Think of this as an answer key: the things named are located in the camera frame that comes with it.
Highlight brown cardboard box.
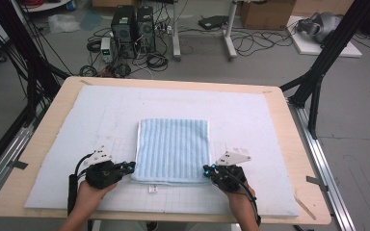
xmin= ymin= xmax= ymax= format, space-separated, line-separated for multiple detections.
xmin=239 ymin=0 xmax=298 ymax=31

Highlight white floor board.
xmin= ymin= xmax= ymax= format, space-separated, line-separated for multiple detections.
xmin=285 ymin=14 xmax=363 ymax=59

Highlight large black computer tower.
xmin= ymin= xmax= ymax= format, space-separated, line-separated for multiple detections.
xmin=110 ymin=4 xmax=139 ymax=60

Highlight loose black floor cables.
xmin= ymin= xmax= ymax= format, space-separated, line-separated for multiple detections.
xmin=230 ymin=28 xmax=301 ymax=58

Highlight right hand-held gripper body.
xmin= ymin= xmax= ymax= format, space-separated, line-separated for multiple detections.
xmin=212 ymin=150 xmax=252 ymax=193

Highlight aluminium rail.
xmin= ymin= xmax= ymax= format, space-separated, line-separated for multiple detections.
xmin=0 ymin=105 xmax=44 ymax=212
xmin=287 ymin=100 xmax=357 ymax=231

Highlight narrow black computer tower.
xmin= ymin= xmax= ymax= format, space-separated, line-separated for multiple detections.
xmin=136 ymin=5 xmax=157 ymax=54

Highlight person's left hand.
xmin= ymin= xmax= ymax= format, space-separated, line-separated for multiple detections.
xmin=76 ymin=182 xmax=119 ymax=212

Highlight left hand-held gripper cable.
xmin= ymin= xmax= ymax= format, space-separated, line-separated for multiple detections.
xmin=66 ymin=152 xmax=94 ymax=217

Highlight right hand-held gripper cable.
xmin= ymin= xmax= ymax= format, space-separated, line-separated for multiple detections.
xmin=227 ymin=172 xmax=263 ymax=227

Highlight hand-held gripper cable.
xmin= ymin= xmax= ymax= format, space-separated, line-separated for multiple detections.
xmin=66 ymin=152 xmax=94 ymax=217
xmin=227 ymin=172 xmax=263 ymax=227

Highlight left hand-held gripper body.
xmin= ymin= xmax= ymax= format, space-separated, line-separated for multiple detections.
xmin=82 ymin=145 xmax=124 ymax=190

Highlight black metal frame stand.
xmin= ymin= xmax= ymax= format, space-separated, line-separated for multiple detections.
xmin=278 ymin=0 xmax=370 ymax=141
xmin=0 ymin=0 xmax=72 ymax=127

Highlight thin wooden stick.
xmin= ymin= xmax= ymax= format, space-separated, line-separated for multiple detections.
xmin=293 ymin=192 xmax=318 ymax=221

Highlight grey headset device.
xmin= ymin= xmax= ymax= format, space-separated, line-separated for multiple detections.
xmin=296 ymin=11 xmax=343 ymax=44

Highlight flat black device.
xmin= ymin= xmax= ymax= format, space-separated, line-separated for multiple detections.
xmin=198 ymin=14 xmax=229 ymax=31

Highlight blue sheet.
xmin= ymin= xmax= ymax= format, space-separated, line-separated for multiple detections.
xmin=79 ymin=9 xmax=105 ymax=32

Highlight person's right hand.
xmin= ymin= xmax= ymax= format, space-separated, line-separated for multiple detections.
xmin=225 ymin=186 xmax=257 ymax=212

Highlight coiled black cable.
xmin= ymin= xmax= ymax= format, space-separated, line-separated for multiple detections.
xmin=145 ymin=52 xmax=170 ymax=73

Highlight white desk leg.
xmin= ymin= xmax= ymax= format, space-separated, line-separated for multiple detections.
xmin=171 ymin=0 xmax=183 ymax=63
xmin=223 ymin=0 xmax=239 ymax=62

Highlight white power supply unit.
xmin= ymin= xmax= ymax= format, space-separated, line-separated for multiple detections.
xmin=99 ymin=37 xmax=115 ymax=64

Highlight light blue striped towel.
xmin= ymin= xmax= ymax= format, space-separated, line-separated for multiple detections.
xmin=130 ymin=117 xmax=213 ymax=194

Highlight clear plastic bag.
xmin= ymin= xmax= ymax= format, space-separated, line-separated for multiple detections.
xmin=47 ymin=13 xmax=82 ymax=35

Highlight white foam mat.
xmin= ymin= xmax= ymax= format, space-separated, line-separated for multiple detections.
xmin=24 ymin=84 xmax=301 ymax=218

